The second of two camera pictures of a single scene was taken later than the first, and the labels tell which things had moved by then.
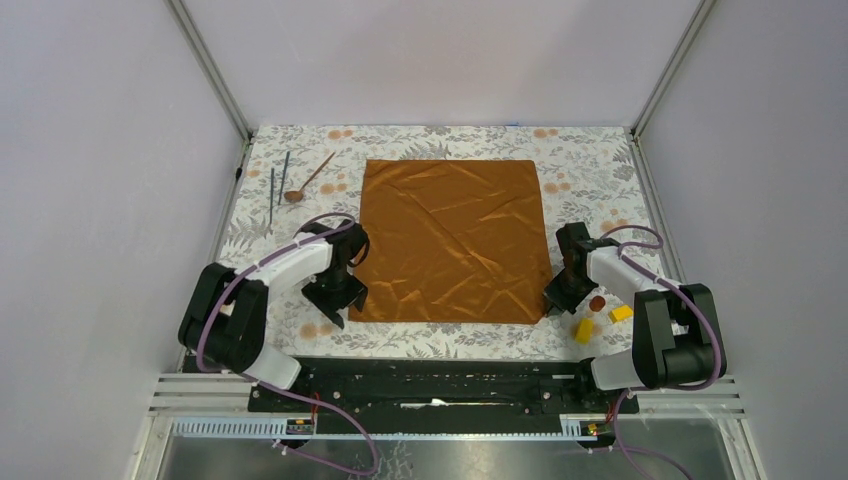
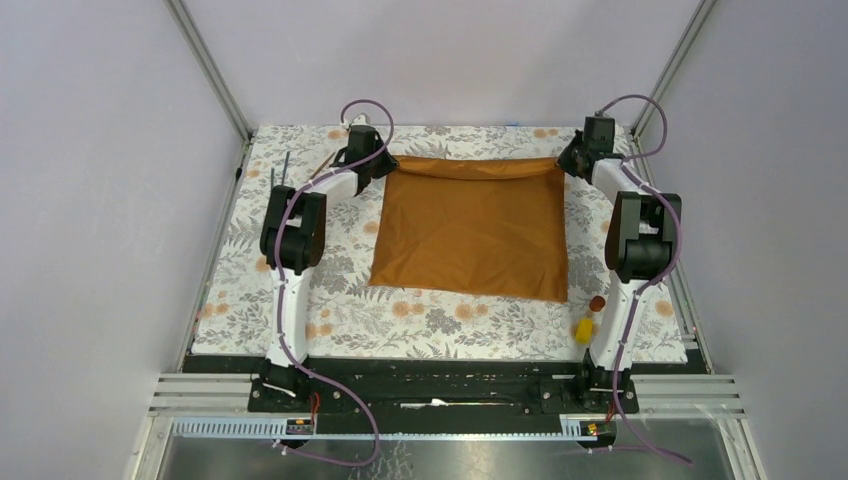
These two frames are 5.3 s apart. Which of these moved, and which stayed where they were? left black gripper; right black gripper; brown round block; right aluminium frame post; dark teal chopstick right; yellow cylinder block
Moved: right black gripper; left black gripper
Stayed: dark teal chopstick right; yellow cylinder block; right aluminium frame post; brown round block
